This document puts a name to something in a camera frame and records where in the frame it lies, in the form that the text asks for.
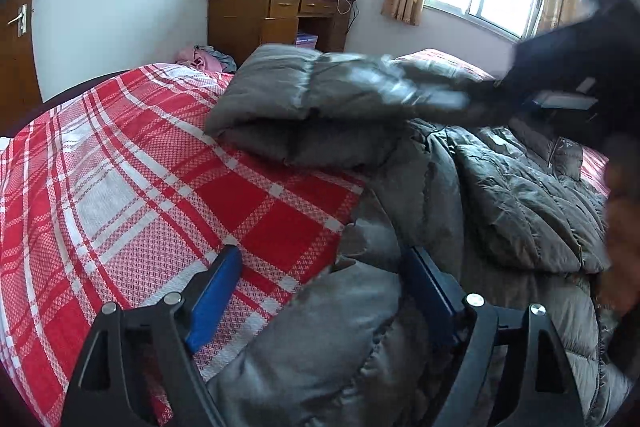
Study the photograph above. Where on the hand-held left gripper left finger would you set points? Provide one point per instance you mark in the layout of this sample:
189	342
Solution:
215	297

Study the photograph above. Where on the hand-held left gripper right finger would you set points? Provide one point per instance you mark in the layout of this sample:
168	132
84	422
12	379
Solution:
430	287

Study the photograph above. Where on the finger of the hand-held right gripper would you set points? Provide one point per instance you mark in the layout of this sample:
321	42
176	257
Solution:
492	104

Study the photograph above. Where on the grey puffer jacket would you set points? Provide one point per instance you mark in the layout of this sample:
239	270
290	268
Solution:
500	207

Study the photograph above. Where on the pink clothes pile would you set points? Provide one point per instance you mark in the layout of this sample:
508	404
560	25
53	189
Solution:
192	57

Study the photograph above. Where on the person's right hand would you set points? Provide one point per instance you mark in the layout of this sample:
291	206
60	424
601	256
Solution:
625	232

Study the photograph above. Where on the red patterned pillow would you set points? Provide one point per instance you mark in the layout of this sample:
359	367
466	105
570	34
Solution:
440	59

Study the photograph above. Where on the red plaid bed sheet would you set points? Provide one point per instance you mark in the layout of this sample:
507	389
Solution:
125	182

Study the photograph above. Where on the blue box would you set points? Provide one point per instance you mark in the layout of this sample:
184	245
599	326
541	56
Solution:
306	41

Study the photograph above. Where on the narrow wooden desk drawer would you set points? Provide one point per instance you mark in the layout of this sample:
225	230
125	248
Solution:
318	6

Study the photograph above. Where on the wide wooden desk drawer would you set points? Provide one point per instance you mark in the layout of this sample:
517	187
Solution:
284	4

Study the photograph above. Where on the blue-grey garment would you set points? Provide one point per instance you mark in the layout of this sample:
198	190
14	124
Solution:
222	57

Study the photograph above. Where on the wooden desk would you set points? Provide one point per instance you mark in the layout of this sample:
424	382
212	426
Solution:
235	27

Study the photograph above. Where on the brown wooden door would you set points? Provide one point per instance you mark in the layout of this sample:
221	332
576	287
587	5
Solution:
17	67

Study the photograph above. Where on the dark bed frame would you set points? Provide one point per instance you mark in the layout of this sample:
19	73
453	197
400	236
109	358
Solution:
80	89

